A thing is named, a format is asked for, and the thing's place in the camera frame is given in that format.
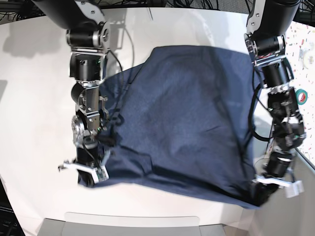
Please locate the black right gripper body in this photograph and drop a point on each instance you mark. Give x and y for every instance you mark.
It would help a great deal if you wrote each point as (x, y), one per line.
(92, 158)

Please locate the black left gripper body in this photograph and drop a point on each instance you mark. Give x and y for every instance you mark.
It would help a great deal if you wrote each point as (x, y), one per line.
(279, 165)

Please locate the dark blue printed t-shirt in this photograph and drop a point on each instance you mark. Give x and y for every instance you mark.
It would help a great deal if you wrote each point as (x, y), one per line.
(180, 124)

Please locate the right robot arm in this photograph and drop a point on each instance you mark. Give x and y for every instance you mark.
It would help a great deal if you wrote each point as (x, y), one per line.
(87, 33)

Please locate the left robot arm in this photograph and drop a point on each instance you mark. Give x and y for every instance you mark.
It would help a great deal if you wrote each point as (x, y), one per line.
(265, 40)

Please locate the green tape roll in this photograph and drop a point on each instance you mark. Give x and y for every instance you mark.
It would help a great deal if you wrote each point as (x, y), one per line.
(301, 96)

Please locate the clear tape dispenser roll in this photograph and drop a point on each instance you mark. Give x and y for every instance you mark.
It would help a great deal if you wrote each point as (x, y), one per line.
(307, 56)

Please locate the terrazzo patterned side table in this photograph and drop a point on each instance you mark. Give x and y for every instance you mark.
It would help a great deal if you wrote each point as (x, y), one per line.
(296, 35)

